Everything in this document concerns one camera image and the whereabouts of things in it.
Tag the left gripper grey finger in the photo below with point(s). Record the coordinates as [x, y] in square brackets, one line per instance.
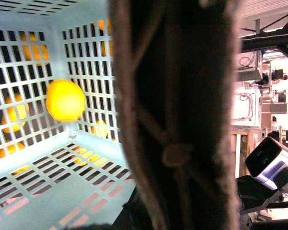
[174, 64]

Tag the yellow lemon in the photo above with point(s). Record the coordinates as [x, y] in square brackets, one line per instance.
[65, 100]

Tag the light blue plastic basket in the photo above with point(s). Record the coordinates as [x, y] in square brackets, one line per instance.
[56, 175]

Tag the head camera unit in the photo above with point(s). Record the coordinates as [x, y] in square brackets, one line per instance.
[266, 161]

